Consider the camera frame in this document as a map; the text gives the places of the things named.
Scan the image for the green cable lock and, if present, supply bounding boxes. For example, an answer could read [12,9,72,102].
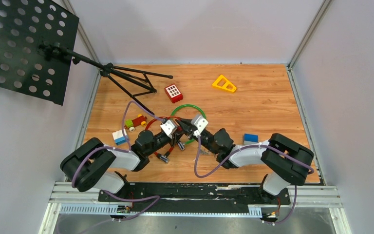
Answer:
[171,104,206,151]

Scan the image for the silver keys of red lock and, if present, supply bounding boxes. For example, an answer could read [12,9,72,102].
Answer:
[198,150,209,155]

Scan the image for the thin red wire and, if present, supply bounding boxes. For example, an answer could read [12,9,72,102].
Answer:
[156,116,187,130]

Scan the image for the red cable lock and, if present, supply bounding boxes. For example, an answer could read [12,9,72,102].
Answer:
[153,116,180,163]

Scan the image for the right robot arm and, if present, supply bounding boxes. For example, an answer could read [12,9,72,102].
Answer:
[177,116,314,204]

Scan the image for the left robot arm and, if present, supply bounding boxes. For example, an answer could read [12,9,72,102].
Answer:
[60,127,184,201]

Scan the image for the red window toy brick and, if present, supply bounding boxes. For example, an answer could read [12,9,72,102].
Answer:
[164,84,183,103]

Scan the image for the blue green white brick stack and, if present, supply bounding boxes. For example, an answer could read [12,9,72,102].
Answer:
[243,134,259,145]

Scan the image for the red green toy car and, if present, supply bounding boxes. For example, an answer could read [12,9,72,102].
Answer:
[124,114,147,132]

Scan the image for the yellow triangular toy piece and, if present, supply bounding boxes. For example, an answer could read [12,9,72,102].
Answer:
[211,75,237,93]

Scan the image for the white blue toy brick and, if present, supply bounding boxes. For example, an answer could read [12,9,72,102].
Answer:
[112,130,127,146]

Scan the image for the black perforated music stand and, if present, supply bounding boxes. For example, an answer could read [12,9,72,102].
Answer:
[0,0,156,105]

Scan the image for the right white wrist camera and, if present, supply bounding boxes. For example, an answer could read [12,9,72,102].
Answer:
[191,114,208,137]

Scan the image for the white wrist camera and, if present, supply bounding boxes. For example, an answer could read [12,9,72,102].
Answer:
[160,119,178,138]
[191,114,208,137]

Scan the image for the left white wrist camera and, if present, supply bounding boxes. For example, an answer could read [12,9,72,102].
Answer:
[160,119,178,138]

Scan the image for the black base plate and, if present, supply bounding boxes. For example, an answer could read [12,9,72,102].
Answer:
[116,182,291,214]

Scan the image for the grey slotted cable duct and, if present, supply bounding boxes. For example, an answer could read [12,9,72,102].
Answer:
[59,203,263,218]

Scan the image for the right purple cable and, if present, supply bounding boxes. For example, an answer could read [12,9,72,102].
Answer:
[193,136,315,226]

